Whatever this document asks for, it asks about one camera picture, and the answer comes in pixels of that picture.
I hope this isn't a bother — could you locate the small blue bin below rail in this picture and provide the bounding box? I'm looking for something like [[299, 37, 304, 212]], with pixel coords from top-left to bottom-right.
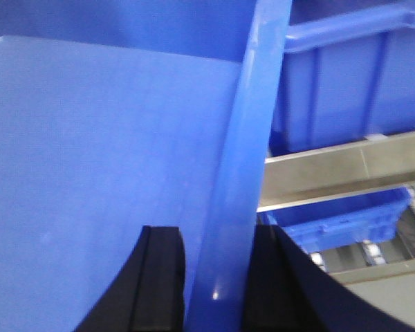
[[259, 187, 412, 253]]

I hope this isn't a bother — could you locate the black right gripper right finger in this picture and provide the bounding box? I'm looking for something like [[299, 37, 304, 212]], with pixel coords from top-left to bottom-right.
[[243, 225, 415, 331]]

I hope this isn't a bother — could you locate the stainless steel shelf front rail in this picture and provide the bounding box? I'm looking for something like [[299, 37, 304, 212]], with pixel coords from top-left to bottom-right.
[[257, 131, 415, 212]]

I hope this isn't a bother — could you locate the blue crate upper right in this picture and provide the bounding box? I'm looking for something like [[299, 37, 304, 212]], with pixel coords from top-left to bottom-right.
[[269, 1, 415, 156]]

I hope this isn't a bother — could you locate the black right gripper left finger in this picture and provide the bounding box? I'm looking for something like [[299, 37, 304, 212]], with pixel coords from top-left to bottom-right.
[[76, 226, 185, 331]]

